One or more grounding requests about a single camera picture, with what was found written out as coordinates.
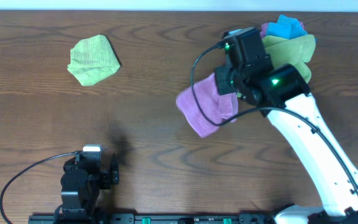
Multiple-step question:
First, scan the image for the purple microfiber cloth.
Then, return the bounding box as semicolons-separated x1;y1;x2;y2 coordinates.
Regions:
176;73;239;138

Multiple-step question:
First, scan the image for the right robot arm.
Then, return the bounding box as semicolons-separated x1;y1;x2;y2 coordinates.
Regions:
214;27;358;223

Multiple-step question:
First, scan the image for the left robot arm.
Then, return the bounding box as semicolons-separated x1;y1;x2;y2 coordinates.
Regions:
53;151;119;223

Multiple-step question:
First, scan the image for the olive green cloth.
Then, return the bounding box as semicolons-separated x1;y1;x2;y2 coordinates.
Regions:
262;34;316;83

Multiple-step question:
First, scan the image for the blue cloth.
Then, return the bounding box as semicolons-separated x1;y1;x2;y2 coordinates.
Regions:
265;14;308;39

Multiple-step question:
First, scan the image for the folded light green cloth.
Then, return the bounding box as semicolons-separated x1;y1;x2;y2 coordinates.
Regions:
67;34;121;86

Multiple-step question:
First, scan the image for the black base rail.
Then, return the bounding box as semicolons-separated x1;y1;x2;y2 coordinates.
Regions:
28;213;276;224

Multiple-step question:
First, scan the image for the right black cable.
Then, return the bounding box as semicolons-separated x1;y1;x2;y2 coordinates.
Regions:
190;42;358;224

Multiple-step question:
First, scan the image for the black cable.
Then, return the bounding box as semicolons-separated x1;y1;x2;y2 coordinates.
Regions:
190;42;358;224
0;152;78;224

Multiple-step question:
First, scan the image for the left black cable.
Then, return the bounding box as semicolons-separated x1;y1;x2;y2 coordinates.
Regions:
0;152;78;224

